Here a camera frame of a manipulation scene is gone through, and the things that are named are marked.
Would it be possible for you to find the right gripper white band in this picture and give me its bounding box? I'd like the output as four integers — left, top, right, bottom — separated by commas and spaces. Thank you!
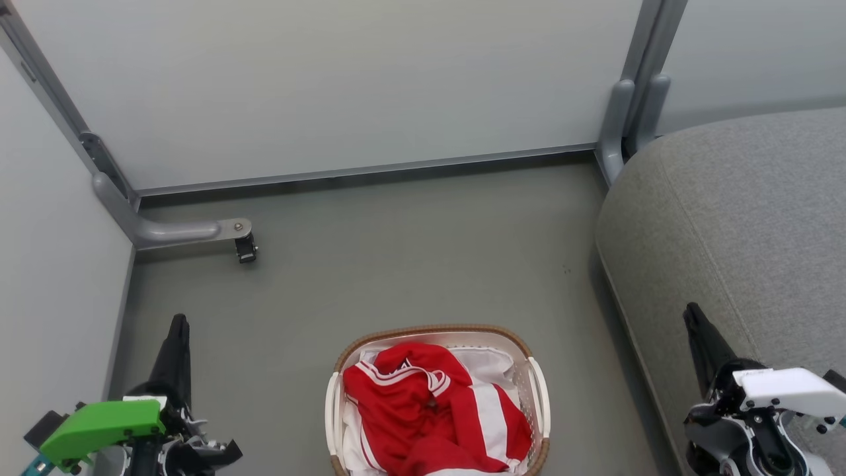
683, 302, 846, 476

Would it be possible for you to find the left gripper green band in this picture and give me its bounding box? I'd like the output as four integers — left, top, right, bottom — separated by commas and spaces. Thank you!
23, 313, 242, 476

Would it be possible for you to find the red and white jersey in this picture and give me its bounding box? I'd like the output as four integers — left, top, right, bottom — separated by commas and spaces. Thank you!
342, 342, 533, 476

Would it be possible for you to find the grey fabric sofa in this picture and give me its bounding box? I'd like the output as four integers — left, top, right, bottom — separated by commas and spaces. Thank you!
595, 107, 846, 476

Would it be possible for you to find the grey metal partition foot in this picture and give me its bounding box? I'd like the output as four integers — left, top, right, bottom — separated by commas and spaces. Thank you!
93, 172, 254, 251

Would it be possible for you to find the white laundry basket brown rim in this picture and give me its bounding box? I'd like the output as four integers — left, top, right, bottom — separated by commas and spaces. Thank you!
324, 323, 551, 476

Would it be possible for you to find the grey partition bottom rail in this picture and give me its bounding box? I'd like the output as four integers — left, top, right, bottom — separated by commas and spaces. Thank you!
135, 143, 599, 198

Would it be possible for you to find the grey partition corner post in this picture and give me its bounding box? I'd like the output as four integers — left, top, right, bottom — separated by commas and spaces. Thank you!
0, 5, 141, 212

